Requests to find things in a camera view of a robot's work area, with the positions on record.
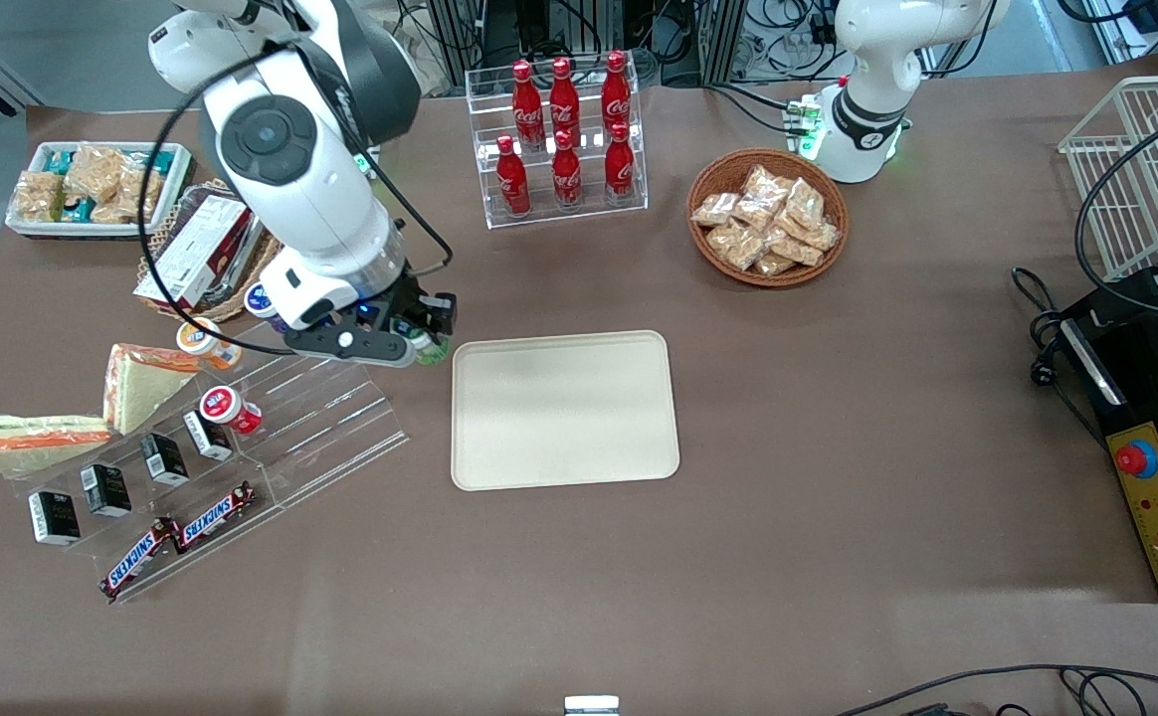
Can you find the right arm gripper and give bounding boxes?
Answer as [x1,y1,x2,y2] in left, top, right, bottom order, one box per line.
[286,288,458,369]

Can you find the blue gum can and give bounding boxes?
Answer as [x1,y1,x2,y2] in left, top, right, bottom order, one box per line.
[244,283,289,334]

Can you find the cream rectangular tray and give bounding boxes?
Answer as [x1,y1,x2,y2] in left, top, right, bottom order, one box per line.
[451,330,681,492]

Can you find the red gum can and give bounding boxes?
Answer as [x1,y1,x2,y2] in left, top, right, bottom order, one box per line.
[199,386,264,437]

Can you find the orange gum can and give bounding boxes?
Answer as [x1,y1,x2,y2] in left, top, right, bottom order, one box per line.
[176,318,242,371]

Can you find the clear acrylic tiered display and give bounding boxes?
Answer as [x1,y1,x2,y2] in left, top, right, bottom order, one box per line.
[2,328,411,605]

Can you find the red cola bottle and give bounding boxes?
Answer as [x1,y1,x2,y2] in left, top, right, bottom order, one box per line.
[511,60,546,150]
[549,57,582,145]
[495,135,532,217]
[551,130,584,210]
[601,50,633,135]
[604,122,637,205]

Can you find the oval wicker basket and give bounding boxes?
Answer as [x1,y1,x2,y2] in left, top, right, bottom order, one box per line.
[136,179,287,324]

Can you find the clear acrylic bottle rack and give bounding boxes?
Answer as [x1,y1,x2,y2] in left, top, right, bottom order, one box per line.
[465,62,650,231]

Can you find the small black box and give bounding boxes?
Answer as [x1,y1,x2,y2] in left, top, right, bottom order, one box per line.
[183,410,234,462]
[139,433,190,487]
[80,463,132,518]
[28,490,81,546]

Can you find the white and red carton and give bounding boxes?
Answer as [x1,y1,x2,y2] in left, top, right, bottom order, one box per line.
[133,196,252,309]

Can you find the snickers bar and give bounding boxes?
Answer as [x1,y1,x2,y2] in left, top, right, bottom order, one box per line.
[98,517,180,603]
[173,481,257,554]

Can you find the triangular wrapped sandwich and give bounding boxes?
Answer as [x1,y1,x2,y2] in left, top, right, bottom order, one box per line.
[103,343,200,436]

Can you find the white plastic snack bin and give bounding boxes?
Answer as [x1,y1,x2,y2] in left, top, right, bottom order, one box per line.
[5,141,194,241]

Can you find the aluminium equipment rack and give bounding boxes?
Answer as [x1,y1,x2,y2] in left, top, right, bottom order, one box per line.
[425,0,839,89]

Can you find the rice cracker packet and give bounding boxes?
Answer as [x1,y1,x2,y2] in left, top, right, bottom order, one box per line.
[14,171,65,222]
[92,164,167,225]
[67,146,127,200]

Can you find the round wicker basket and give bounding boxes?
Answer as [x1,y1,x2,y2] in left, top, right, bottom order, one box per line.
[686,148,850,289]

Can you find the flat wrapped sandwich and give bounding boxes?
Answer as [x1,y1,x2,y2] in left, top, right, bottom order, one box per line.
[0,413,114,480]

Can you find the white power strip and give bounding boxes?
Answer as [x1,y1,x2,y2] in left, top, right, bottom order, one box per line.
[783,94,827,160]

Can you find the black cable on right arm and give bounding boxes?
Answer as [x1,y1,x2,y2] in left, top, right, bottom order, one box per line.
[138,45,456,359]

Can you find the black cables by arm base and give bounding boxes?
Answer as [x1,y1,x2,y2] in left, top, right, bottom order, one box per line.
[703,82,804,135]

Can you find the black power cable with plug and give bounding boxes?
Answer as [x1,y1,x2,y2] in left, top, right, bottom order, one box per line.
[1012,266,1087,394]

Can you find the long black floor cable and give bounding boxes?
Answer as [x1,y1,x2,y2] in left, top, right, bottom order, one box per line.
[838,664,1158,716]

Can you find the white wire basket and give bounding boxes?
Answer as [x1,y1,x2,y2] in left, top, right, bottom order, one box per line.
[1057,75,1158,284]

